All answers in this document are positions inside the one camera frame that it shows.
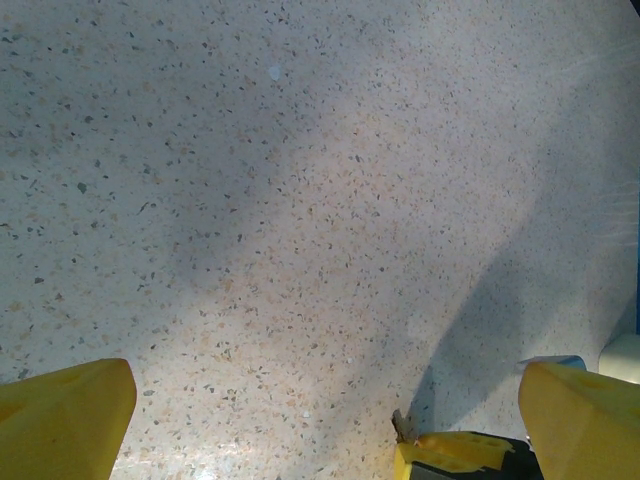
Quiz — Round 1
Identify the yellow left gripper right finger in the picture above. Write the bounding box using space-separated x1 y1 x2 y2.
518 361 640 480

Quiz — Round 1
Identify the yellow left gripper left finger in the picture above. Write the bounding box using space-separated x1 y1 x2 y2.
0 357 138 480

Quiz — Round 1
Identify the yellow and black padlock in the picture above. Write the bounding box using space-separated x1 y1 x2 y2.
392 429 532 480

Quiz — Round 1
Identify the white plastic object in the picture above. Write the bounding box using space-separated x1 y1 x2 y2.
597 333 640 387

